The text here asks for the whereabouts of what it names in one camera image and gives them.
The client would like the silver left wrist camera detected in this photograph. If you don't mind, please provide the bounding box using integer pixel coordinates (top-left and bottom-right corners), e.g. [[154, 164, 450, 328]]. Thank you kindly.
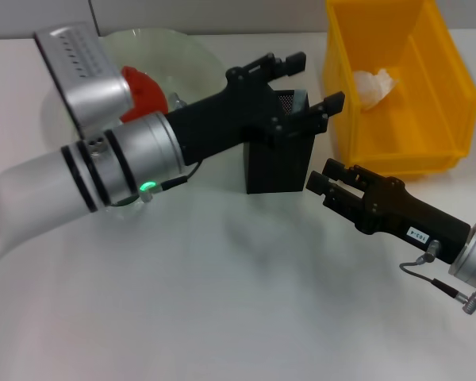
[[33, 21, 134, 138]]

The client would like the right gripper cable with plugs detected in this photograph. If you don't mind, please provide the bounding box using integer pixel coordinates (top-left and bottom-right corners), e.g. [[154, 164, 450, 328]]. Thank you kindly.
[[398, 239, 476, 315]]

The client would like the green glass fruit plate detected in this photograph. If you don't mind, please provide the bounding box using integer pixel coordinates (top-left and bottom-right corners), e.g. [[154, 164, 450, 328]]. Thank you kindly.
[[41, 28, 227, 150]]

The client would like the left gripper cable with plugs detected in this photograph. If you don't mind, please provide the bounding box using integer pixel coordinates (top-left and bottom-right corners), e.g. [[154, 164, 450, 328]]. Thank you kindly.
[[110, 91, 202, 208]]

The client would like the yellow plastic bin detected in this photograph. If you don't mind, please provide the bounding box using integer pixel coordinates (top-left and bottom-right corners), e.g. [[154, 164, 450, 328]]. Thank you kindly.
[[321, 0, 476, 179]]

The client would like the black mesh pen holder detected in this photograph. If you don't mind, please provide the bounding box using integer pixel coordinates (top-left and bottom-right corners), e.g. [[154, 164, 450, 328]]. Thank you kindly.
[[244, 88, 317, 195]]

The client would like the white paper ball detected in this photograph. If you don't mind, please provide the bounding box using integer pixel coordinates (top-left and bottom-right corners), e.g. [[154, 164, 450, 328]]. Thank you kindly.
[[353, 67, 401, 112]]

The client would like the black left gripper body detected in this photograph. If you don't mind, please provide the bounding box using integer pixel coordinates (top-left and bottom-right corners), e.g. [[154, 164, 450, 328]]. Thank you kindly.
[[164, 65, 287, 167]]

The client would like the red-orange plush orange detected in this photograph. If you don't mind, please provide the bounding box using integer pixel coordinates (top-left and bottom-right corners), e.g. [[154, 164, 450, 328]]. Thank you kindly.
[[118, 66, 170, 124]]

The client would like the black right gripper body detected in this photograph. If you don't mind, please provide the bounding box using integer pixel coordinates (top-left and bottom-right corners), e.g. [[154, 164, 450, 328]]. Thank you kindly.
[[354, 175, 473, 265]]

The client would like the gripper cable with plugs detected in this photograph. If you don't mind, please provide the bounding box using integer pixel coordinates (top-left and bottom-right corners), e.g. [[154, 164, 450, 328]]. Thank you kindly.
[[110, 91, 202, 208], [398, 239, 476, 315]]

